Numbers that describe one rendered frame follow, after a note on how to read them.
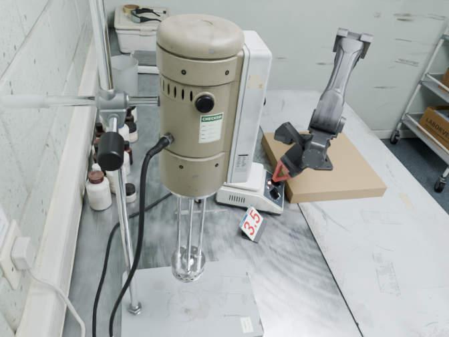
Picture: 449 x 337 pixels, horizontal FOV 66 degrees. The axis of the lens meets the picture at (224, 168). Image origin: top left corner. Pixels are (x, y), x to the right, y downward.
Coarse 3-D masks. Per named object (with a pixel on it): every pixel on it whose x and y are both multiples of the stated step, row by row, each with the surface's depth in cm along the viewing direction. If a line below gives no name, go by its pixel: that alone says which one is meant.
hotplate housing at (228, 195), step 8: (264, 176) 105; (264, 184) 103; (216, 192) 101; (224, 192) 100; (232, 192) 99; (240, 192) 99; (248, 192) 99; (256, 192) 99; (216, 200) 103; (224, 200) 102; (232, 200) 101; (240, 200) 101; (248, 200) 100; (256, 200) 99; (264, 200) 99; (248, 208) 102; (256, 208) 101; (264, 208) 101; (272, 208) 100; (280, 208) 100
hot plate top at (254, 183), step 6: (252, 168) 104; (258, 168) 104; (252, 174) 102; (258, 174) 103; (252, 180) 100; (258, 180) 100; (234, 186) 98; (240, 186) 98; (246, 186) 98; (252, 186) 98; (258, 186) 98
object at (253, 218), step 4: (252, 208) 99; (252, 212) 98; (256, 212) 99; (248, 216) 96; (252, 216) 97; (256, 216) 99; (260, 216) 100; (248, 220) 96; (252, 220) 97; (256, 220) 98; (260, 220) 99; (244, 224) 94; (248, 224) 95; (252, 224) 96; (256, 224) 97; (244, 228) 93; (248, 228) 94; (252, 228) 96; (256, 228) 97; (248, 232) 94; (252, 232) 95; (252, 236) 94
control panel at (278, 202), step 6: (270, 174) 108; (270, 180) 106; (270, 186) 104; (282, 186) 108; (264, 192) 100; (282, 192) 106; (270, 198) 100; (282, 198) 104; (276, 204) 100; (282, 204) 102
